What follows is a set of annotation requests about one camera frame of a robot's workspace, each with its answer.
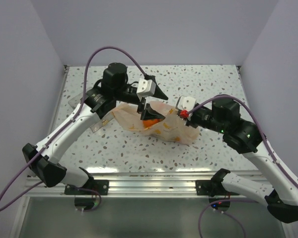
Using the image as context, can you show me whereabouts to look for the orange fake tangerine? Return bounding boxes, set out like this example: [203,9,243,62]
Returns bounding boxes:
[143,119,161,128]

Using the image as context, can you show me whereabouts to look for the orange translucent plastic bag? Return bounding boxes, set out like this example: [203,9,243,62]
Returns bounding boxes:
[111,101,200,144]

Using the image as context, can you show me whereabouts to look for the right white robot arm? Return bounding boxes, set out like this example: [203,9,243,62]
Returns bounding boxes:
[177,95,298,224]

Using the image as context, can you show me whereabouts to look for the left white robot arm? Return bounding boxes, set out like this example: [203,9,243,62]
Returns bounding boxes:
[22,62,168,195]

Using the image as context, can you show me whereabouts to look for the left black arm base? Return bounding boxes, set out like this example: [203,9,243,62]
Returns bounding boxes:
[64,179,109,195]

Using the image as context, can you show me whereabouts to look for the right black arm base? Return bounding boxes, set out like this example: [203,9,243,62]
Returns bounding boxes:
[195,169,238,197]

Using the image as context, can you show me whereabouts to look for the clear plastic tray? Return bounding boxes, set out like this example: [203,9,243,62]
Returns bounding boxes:
[67,86,116,134]

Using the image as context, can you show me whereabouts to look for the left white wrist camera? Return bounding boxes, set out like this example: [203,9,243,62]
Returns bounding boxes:
[136,78,156,100]

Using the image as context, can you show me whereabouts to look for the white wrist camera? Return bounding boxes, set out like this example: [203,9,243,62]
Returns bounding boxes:
[175,96,197,111]
[136,78,156,100]

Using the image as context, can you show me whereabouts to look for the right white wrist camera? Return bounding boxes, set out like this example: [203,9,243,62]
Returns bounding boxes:
[175,96,197,111]

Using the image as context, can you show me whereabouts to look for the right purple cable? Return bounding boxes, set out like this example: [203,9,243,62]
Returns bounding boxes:
[186,95,298,238]

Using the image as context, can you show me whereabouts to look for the aluminium mounting rail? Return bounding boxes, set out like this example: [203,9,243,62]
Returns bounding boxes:
[22,171,284,198]

